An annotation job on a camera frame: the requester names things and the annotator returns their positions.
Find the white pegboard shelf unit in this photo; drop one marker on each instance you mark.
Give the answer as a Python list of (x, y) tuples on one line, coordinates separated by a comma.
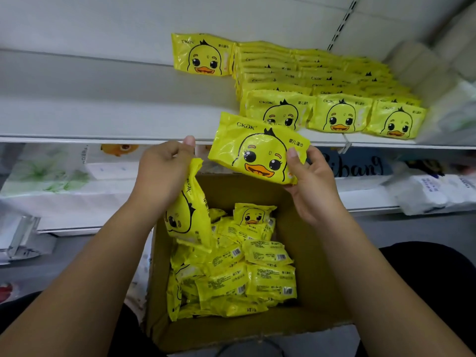
[(18, 249)]

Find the plain white tissue pack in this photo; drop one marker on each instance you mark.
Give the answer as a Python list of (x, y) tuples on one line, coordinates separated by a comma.
[(461, 41)]

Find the person's black trousers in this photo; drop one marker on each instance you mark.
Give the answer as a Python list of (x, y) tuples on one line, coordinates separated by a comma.
[(431, 279)]

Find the person's left forearm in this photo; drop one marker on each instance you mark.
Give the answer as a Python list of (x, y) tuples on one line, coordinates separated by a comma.
[(74, 293)]

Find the white metal shelf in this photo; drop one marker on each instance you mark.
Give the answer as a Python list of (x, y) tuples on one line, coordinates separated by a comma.
[(89, 100)]

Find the blue white roll pack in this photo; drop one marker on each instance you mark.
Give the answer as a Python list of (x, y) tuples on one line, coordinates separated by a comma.
[(431, 189)]

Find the person's left hand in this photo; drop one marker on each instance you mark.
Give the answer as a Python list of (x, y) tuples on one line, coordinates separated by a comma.
[(163, 178)]

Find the person's right hand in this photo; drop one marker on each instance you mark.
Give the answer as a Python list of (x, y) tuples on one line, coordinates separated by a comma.
[(316, 193)]

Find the person's right forearm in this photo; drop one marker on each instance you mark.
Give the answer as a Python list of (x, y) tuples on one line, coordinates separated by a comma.
[(387, 293)]

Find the brown cardboard box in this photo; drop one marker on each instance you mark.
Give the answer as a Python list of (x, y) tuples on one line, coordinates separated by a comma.
[(312, 293)]

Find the metal frame stool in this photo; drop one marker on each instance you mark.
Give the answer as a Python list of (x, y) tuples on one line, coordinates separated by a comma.
[(249, 339)]

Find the white duck tissue pack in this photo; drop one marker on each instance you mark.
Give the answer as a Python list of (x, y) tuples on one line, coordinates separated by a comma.
[(104, 168)]

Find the person's left cream clog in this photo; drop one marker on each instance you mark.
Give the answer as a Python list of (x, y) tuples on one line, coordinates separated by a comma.
[(140, 286)]

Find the green white tissue pack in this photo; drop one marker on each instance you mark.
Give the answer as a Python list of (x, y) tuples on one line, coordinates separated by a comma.
[(44, 171)]

